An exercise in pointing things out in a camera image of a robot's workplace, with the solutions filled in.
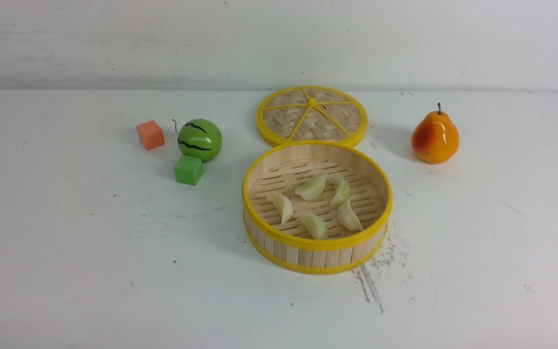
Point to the large white dumpling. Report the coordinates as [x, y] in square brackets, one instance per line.
[282, 204]

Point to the greenish dumpling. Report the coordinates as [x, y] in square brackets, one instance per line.
[313, 188]

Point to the pale green dumpling front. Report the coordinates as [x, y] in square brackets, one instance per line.
[315, 225]

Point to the pale green dumpling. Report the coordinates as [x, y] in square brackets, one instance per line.
[342, 191]
[315, 225]

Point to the small white dumpling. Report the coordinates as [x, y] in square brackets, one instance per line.
[348, 218]

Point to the wooden steamer tray yellow rim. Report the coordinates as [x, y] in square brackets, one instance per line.
[290, 246]

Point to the woven steamer lid yellow rim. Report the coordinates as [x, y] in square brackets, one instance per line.
[311, 113]

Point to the green toy watermelon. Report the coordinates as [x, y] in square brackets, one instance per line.
[199, 138]

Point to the green cube block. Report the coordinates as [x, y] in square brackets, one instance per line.
[188, 170]

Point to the orange cube block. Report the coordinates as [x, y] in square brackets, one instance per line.
[150, 135]

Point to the orange yellow toy pear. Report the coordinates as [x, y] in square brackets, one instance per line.
[436, 139]

